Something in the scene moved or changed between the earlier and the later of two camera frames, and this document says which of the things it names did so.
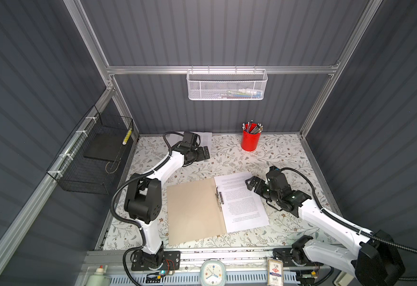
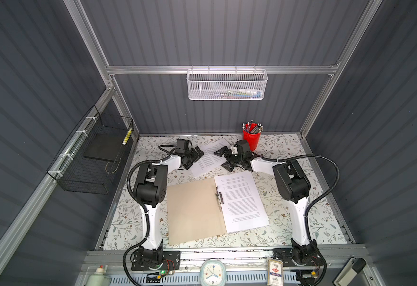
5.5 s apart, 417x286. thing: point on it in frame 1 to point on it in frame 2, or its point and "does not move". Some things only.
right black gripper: (260, 182) to (230, 167)
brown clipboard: (193, 211) does not move
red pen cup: (251, 136) does not move
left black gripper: (199, 155) does not move
